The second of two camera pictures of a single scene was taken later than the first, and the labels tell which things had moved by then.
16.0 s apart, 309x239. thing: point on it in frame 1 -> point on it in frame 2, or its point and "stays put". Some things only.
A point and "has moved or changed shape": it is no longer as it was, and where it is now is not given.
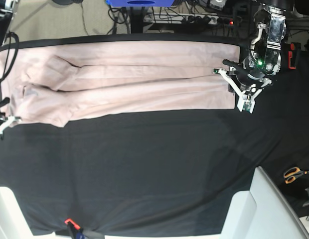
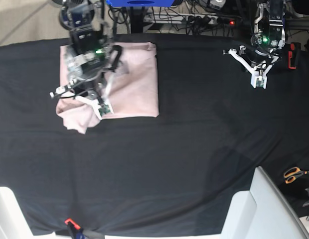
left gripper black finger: x=5 y=101 -> x=119 y=49
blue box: x=140 y=3 stays put
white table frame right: x=263 y=212 stays put
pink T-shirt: x=51 y=82 has moved or changed shape
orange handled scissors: x=290 y=174 stays put
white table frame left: x=11 y=221 stays put
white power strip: x=200 y=19 stays put
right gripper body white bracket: x=246 y=102 -> x=258 y=78
